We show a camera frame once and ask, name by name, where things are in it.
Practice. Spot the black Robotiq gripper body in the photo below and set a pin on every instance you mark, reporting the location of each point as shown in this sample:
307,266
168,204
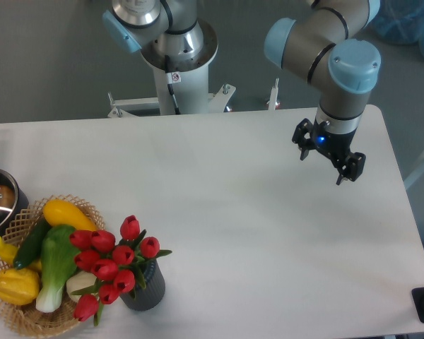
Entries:
333,145

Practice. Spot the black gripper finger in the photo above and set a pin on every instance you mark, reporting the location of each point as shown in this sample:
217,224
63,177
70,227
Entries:
305,144
351,167

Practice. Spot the dark grey ribbed vase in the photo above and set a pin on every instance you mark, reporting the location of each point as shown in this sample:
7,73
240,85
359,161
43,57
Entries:
143,299

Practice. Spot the red tulip bouquet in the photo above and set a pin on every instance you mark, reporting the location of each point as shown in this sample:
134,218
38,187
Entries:
117,265

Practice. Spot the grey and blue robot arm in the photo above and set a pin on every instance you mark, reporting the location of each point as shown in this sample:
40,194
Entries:
322,50

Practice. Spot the blue plastic bag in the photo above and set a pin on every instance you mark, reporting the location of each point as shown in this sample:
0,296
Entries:
400,22

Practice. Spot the yellow squash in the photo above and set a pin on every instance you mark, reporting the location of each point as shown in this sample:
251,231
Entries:
59,212

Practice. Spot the white onion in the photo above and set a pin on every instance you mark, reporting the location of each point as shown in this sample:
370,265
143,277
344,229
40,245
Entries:
77,282

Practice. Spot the green bok choy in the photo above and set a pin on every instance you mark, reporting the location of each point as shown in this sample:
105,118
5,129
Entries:
57,258

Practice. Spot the green cucumber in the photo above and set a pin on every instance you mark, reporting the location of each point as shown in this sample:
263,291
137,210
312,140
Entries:
31,246

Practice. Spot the woven wicker basket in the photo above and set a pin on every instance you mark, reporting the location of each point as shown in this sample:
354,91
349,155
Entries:
27,320

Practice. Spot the small yellow gourd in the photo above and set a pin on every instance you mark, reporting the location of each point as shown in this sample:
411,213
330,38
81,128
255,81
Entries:
8,253

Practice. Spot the yellow bell pepper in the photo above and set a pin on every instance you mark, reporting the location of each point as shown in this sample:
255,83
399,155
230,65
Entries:
19,287

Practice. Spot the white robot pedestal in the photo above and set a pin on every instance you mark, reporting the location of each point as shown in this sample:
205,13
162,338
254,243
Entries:
180,65

